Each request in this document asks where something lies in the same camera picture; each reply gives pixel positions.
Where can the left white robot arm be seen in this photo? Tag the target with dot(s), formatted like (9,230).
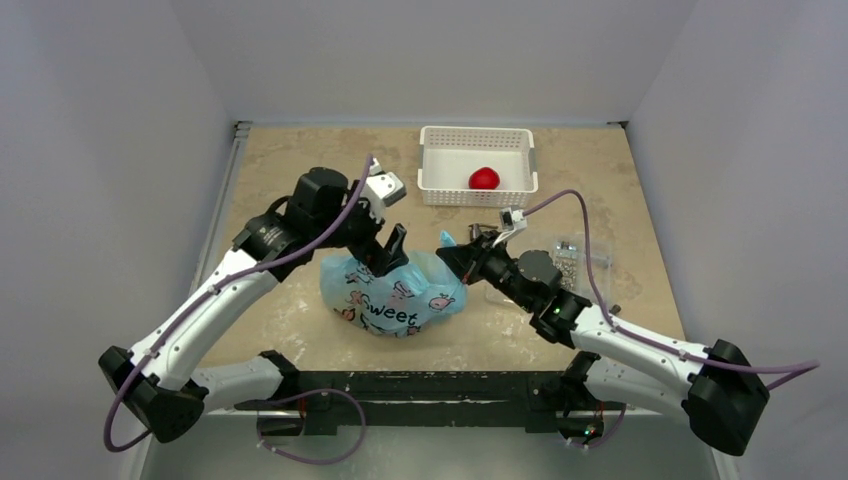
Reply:
(159,379)

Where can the clear plastic screw box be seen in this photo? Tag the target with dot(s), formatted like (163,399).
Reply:
(567,254)

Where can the dark metal faucet tap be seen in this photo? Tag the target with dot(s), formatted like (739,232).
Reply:
(477,229)

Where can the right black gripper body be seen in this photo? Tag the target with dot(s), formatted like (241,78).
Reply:
(473,251)

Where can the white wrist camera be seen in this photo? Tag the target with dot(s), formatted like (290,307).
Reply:
(513,223)
(383,189)

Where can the white perforated plastic basket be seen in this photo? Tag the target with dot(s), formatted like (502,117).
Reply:
(450,155)

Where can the blue printed plastic bag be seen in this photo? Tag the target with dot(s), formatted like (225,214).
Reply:
(402,303)

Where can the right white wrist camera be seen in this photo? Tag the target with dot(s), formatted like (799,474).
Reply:
(513,223)

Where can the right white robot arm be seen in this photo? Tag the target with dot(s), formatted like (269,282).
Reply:
(713,389)

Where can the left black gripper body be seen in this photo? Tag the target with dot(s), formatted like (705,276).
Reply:
(358,232)

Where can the red fake apple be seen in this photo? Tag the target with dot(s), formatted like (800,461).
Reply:
(484,178)

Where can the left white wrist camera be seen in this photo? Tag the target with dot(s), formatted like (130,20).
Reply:
(383,189)

